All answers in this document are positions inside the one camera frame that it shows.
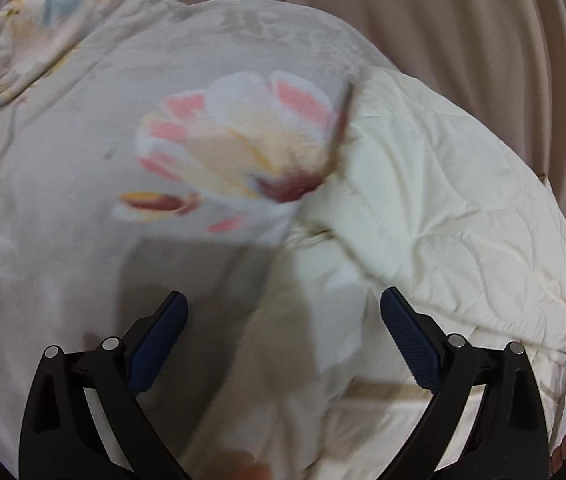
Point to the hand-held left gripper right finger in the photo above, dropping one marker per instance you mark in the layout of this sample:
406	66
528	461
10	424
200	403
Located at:
410	337

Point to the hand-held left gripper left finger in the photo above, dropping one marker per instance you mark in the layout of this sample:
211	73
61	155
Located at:
160	332

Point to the white quilted garment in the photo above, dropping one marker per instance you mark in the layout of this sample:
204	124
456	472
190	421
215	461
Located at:
438	200

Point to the floral fleece blanket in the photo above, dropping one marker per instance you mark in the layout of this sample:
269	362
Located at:
88	135

